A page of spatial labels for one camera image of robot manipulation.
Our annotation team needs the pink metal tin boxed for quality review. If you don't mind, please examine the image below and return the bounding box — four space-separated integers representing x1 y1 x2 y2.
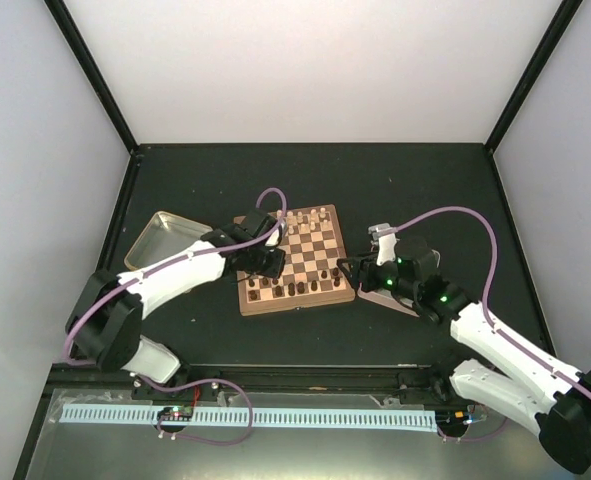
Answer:
357 249 441 317

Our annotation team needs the white king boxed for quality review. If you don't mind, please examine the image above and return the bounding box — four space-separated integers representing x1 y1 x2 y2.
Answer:
286 211 296 226

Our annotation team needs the black frame post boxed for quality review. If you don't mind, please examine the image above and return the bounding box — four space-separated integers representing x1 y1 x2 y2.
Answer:
484 0 583 154
44 0 138 153

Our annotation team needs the black frame post right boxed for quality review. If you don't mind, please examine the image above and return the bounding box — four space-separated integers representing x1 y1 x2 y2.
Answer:
484 0 583 154

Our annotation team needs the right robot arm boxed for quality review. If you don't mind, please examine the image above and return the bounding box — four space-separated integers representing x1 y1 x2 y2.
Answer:
337 235 591 474

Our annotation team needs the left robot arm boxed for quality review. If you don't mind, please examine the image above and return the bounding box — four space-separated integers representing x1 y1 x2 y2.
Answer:
64 208 285 399

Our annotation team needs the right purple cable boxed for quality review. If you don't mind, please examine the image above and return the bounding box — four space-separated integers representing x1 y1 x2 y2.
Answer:
389 206 591 421

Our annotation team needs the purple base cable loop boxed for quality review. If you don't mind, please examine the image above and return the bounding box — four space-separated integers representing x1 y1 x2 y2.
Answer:
139 377 254 445

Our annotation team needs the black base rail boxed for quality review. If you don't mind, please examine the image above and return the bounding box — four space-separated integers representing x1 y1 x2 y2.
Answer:
44 364 463 405

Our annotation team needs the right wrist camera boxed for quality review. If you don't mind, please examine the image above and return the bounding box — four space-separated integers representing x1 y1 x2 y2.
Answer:
367 223 398 266

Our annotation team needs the black frame post left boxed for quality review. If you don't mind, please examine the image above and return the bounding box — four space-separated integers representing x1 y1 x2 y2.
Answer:
44 0 138 153

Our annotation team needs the gold metal tin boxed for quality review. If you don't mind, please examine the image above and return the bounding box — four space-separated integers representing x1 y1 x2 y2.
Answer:
124 211 212 271

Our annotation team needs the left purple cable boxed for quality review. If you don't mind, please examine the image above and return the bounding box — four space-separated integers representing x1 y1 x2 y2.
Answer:
62 188 289 369

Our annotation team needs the blue cable duct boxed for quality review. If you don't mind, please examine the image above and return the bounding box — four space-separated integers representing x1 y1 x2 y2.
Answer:
59 404 437 433

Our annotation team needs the small circuit board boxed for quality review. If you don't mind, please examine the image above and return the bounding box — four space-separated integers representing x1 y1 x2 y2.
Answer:
157 406 193 421

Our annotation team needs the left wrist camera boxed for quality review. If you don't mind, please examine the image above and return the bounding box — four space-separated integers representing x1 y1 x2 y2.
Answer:
265 222 287 248

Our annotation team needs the wooden chess board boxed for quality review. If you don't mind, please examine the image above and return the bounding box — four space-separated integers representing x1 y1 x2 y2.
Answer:
238 204 355 316

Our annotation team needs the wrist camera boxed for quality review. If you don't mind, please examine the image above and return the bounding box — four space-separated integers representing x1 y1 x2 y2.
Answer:
265 222 287 248
367 223 398 266

